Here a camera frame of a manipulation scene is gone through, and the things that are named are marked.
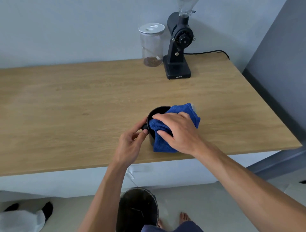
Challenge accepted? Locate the person's right hand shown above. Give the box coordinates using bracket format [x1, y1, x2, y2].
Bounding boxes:
[152, 112, 206, 157]

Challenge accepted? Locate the person's left hand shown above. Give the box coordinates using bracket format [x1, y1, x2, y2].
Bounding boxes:
[112, 116, 149, 168]

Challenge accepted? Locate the blue cloth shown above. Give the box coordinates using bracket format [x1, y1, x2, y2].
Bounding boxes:
[149, 103, 201, 153]

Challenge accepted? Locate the black knock box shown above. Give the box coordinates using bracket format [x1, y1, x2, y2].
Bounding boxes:
[141, 106, 172, 146]

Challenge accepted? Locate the person's left forearm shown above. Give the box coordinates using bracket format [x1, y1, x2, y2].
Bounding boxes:
[77, 162, 131, 232]

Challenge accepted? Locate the person's right forearm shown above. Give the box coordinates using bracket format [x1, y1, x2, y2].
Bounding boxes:
[193, 141, 306, 232]

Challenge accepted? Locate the person's right foot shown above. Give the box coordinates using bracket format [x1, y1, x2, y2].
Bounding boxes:
[179, 212, 192, 225]

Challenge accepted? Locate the person's navy shirt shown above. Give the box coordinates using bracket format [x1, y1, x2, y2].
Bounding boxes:
[141, 221, 204, 232]

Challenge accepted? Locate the dark metal trash bin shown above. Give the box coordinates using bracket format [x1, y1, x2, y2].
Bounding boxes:
[116, 187, 159, 232]

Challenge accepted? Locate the black coffee grinder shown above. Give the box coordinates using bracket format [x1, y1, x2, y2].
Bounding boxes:
[163, 0, 199, 80]

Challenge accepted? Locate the white cabinet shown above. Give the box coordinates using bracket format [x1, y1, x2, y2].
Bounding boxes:
[0, 150, 280, 199]

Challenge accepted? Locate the clear jar with white lid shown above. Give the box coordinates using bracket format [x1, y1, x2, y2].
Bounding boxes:
[138, 23, 165, 68]

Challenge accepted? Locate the white cabinet handle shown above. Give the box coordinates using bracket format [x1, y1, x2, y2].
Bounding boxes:
[126, 166, 140, 188]

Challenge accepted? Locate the black power cable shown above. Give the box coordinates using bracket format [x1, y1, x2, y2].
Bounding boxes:
[183, 50, 230, 60]

